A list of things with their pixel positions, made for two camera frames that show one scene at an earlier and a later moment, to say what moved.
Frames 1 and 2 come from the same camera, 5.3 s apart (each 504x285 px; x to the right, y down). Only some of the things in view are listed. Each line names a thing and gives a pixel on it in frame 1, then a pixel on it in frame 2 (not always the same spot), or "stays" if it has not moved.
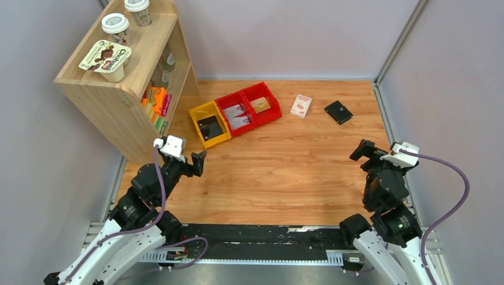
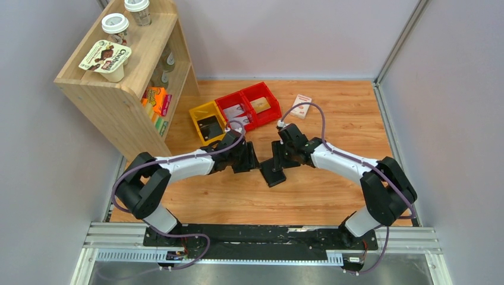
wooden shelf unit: x=129 y=79 stays
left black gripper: x=189 y=164 → x=244 y=157
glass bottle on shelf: x=169 y=62 stays
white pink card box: x=301 y=106 stays
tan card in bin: x=260 y=105 stays
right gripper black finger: x=366 y=148 → x=280 y=160
